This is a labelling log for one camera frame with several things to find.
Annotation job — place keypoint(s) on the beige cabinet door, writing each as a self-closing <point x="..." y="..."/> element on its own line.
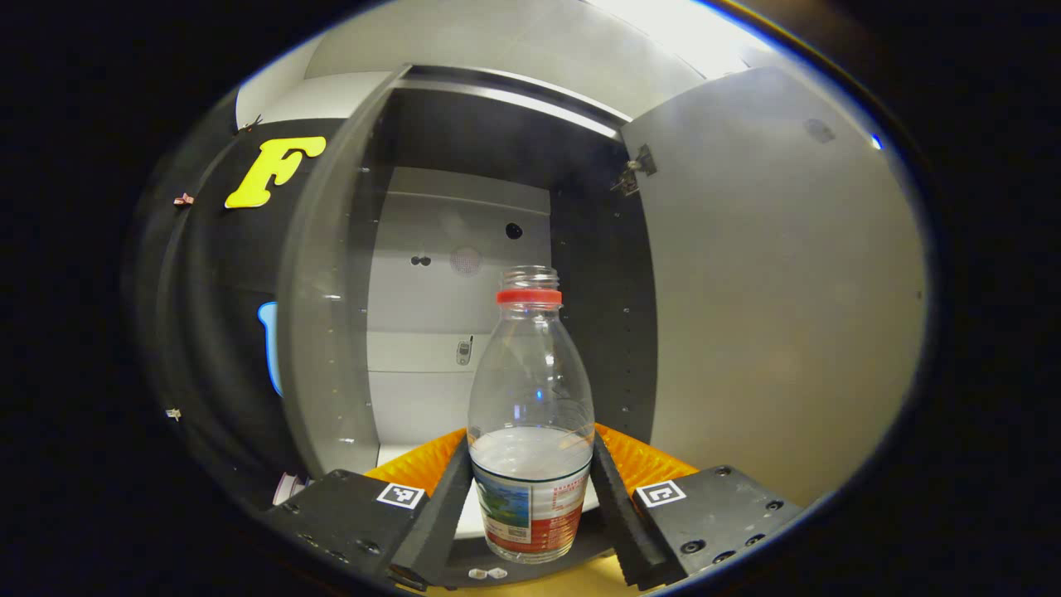
<point x="787" y="290"/>

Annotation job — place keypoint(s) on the white book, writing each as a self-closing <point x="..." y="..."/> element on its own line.
<point x="288" y="489"/>

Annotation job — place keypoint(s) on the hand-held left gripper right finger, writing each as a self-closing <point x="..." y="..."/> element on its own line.
<point x="630" y="531"/>

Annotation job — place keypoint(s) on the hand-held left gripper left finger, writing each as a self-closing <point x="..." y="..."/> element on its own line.
<point x="435" y="531"/>

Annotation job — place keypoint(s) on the black backdrop cloth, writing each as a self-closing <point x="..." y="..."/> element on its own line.
<point x="215" y="265"/>

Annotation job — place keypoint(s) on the large ceiling light panel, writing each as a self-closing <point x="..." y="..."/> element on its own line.
<point x="696" y="33"/>

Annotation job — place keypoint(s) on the dark grey cabinet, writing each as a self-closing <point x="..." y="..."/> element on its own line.
<point x="331" y="332"/>

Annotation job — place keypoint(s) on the black clip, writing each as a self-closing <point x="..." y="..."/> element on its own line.
<point x="251" y="124"/>

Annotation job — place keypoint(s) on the metal door hinge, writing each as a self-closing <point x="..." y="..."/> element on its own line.
<point x="634" y="170"/>

